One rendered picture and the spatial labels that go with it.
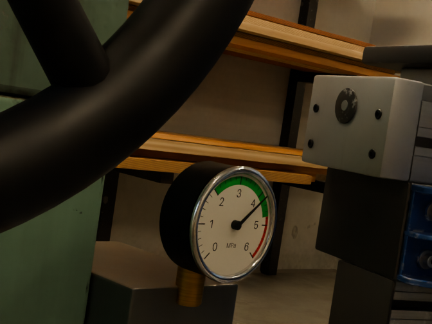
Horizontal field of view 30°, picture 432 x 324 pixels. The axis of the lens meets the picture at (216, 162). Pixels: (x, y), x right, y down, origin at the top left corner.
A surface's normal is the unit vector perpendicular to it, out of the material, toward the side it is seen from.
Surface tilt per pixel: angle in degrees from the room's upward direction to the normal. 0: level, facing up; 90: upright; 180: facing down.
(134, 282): 0
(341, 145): 90
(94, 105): 61
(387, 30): 90
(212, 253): 90
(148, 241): 90
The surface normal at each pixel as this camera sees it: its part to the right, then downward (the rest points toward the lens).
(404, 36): -0.75, -0.07
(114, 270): 0.15, -0.99
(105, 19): 0.68, 0.14
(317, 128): -0.89, -0.11
